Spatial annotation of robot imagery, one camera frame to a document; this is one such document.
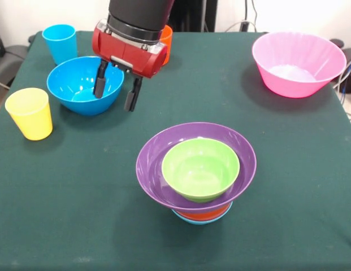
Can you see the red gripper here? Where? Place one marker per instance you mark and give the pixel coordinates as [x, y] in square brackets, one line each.
[124, 52]

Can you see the purple plastic bowl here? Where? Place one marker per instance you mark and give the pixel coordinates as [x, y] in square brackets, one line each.
[149, 163]

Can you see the small green plastic bowl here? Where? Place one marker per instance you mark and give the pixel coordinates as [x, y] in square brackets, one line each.
[197, 175]

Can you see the orange plastic bowl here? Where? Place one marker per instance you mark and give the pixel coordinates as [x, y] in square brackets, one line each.
[203, 215]

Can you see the small blue plastic bowl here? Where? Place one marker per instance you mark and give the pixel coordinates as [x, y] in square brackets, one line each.
[202, 221]

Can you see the large blue plastic bowl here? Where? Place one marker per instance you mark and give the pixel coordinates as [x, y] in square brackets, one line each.
[76, 84]

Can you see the orange plastic cup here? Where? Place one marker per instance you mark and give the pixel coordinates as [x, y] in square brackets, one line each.
[166, 45]

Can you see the blue plastic cup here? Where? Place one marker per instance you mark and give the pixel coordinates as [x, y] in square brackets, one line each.
[62, 45]

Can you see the yellow plastic cup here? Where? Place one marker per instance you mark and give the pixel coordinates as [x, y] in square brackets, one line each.
[31, 118]

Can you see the dark green tablecloth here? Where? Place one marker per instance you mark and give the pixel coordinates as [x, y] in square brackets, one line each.
[79, 183]

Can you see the black chair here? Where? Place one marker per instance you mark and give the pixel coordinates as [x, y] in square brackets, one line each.
[8, 62]

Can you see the black power plug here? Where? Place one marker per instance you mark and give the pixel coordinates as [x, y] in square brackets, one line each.
[244, 26]

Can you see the large pink plastic bowl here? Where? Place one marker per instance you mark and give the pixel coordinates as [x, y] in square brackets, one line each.
[299, 62]

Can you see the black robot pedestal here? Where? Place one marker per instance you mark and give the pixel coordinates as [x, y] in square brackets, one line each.
[192, 15]

